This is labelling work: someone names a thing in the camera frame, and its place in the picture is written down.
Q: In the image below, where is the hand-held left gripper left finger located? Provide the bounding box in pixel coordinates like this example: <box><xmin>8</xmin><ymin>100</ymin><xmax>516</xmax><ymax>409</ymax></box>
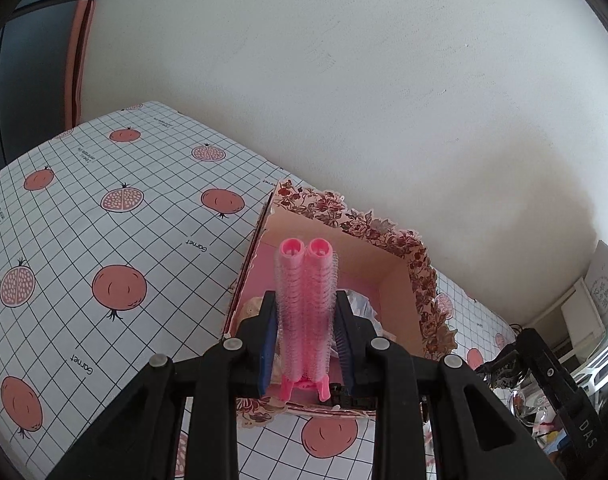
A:
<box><xmin>49</xmin><ymin>291</ymin><xmax>281</xmax><ymax>480</ymax></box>

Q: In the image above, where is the desktop with checked pomegranate cloth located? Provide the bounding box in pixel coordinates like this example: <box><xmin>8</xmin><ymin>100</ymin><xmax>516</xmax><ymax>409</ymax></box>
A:
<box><xmin>0</xmin><ymin>101</ymin><xmax>532</xmax><ymax>480</ymax></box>

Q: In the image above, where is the clear glass mug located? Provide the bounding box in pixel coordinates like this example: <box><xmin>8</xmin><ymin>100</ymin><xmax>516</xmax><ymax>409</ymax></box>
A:
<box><xmin>508</xmin><ymin>384</ymin><xmax>555</xmax><ymax>428</ymax></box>

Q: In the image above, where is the beige mesh loofah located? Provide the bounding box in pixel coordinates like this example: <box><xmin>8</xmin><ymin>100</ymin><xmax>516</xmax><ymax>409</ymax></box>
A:
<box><xmin>240</xmin><ymin>294</ymin><xmax>265</xmax><ymax>322</ymax></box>

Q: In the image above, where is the pink double hair roller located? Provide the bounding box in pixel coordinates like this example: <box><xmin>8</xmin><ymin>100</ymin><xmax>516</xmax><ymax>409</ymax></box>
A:
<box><xmin>274</xmin><ymin>237</ymin><xmax>341</xmax><ymax>404</ymax></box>

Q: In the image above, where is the pink board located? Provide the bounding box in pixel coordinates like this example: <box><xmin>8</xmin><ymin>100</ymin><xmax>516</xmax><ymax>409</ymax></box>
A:
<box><xmin>60</xmin><ymin>0</ymin><xmax>93</xmax><ymax>129</ymax></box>

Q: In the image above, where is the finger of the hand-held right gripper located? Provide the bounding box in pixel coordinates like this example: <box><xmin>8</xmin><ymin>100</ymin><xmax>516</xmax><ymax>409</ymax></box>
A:
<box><xmin>515</xmin><ymin>327</ymin><xmax>573</xmax><ymax>404</ymax></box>

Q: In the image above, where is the floral paper box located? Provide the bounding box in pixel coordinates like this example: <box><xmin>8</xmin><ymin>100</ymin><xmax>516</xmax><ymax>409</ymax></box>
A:
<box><xmin>219</xmin><ymin>179</ymin><xmax>458</xmax><ymax>425</ymax></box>

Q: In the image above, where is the white shelf unit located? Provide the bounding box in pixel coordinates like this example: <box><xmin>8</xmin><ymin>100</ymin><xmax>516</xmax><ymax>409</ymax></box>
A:
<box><xmin>558</xmin><ymin>239</ymin><xmax>608</xmax><ymax>396</ymax></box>

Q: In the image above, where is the black green hair accessory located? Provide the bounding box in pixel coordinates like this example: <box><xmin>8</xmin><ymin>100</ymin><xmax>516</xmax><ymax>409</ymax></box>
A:
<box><xmin>476</xmin><ymin>342</ymin><xmax>530</xmax><ymax>389</ymax></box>

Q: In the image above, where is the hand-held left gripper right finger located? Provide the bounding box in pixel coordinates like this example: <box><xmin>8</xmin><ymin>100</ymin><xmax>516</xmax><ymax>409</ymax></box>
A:
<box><xmin>331</xmin><ymin>290</ymin><xmax>567</xmax><ymax>480</ymax></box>

